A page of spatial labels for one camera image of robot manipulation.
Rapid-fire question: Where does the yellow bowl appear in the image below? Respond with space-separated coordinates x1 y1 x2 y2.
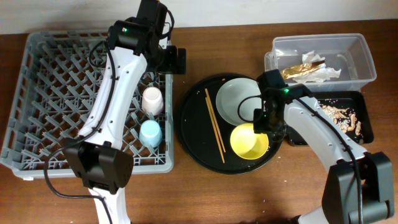
229 123 269 160

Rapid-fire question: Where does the wooden chopstick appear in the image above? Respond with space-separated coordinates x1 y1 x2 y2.
205 97 225 164
205 88 226 153

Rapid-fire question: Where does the pink plastic cup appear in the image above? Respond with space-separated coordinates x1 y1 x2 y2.
142 86 164 116

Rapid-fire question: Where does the grey round plate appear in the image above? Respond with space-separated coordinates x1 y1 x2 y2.
216 78 261 126

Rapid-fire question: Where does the gold foil wrapper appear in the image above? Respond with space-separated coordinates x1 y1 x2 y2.
281 60 325 80

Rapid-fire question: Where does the white napkin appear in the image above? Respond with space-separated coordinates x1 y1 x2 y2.
293 50 341 83

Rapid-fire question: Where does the food scraps and rice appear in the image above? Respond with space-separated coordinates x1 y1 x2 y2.
318 99 363 140

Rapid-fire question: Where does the blue plastic cup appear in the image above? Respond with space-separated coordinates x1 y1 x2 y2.
139 119 162 148

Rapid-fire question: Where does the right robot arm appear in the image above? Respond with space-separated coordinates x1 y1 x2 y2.
254 70 395 224

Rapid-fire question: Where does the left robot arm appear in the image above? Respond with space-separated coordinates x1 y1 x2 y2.
62 0 186 223

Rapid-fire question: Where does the round black tray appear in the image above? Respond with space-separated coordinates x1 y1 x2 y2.
175 73 282 174

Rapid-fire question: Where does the black rectangular tray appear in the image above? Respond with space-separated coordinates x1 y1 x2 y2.
284 90 375 147

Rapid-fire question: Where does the clear plastic bin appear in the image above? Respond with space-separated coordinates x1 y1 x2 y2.
264 34 377 92

